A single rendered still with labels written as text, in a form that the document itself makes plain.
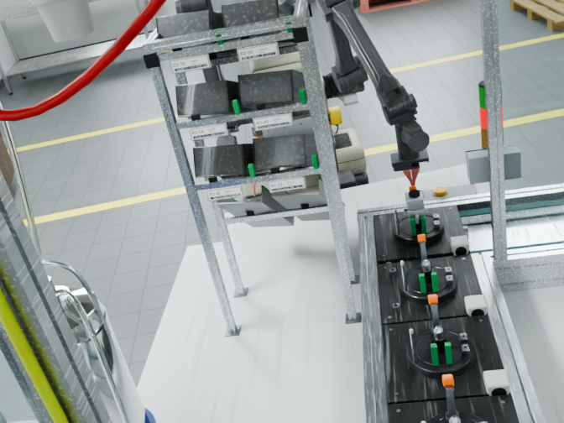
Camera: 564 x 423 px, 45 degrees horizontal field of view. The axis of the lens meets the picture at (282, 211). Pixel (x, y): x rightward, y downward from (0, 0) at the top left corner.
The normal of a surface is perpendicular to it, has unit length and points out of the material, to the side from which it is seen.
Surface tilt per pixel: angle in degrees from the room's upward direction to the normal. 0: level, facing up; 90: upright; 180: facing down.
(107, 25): 90
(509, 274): 90
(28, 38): 90
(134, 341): 0
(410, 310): 0
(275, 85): 65
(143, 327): 0
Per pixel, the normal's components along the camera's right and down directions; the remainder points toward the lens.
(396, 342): -0.19, -0.85
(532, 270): -0.07, 0.51
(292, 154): -0.30, 0.11
